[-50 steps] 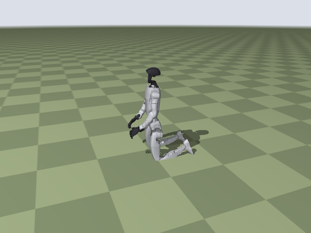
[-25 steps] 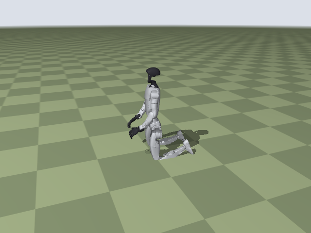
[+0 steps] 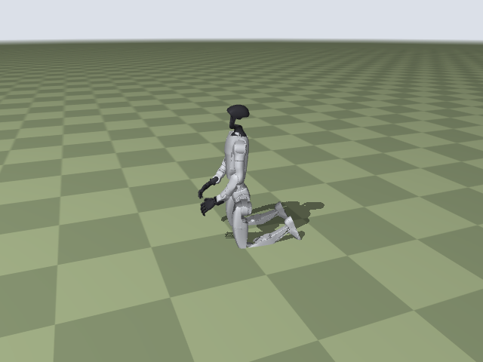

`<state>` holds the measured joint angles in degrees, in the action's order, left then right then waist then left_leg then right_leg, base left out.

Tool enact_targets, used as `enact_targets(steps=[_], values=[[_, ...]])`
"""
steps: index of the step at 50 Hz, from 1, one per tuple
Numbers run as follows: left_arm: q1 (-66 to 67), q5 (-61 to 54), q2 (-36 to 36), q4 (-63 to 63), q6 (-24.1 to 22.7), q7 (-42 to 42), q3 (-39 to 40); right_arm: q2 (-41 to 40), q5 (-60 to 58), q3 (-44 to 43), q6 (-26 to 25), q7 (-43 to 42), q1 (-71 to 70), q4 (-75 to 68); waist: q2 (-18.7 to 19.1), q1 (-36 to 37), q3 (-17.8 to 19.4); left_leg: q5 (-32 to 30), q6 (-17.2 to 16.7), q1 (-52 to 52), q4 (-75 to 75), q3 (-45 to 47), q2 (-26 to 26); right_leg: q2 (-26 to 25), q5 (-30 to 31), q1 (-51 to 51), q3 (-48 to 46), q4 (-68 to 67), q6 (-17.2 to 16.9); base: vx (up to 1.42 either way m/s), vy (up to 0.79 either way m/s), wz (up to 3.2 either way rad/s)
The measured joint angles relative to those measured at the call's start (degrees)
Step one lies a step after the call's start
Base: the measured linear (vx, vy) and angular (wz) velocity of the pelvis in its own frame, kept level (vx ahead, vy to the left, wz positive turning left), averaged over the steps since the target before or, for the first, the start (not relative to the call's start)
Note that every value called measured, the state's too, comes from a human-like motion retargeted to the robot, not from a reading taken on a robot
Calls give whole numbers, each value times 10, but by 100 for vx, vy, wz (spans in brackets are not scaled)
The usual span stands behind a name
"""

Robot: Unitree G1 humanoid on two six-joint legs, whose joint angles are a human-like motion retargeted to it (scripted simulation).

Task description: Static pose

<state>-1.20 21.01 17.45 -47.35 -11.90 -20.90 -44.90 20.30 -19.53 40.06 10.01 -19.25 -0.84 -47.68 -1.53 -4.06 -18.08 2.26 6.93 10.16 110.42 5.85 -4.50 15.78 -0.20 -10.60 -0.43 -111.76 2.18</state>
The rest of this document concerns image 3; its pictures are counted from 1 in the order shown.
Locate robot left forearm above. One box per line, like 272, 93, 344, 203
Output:
216, 174, 238, 203

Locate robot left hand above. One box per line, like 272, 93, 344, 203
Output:
201, 196, 224, 216

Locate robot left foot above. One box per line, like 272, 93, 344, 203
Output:
285, 216, 301, 240

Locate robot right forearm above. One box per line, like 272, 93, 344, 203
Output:
212, 158, 226, 184

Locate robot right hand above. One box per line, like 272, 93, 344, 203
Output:
198, 176, 219, 199

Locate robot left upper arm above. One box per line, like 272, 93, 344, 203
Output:
233, 140, 247, 185

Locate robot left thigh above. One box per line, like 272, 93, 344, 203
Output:
232, 197, 253, 249

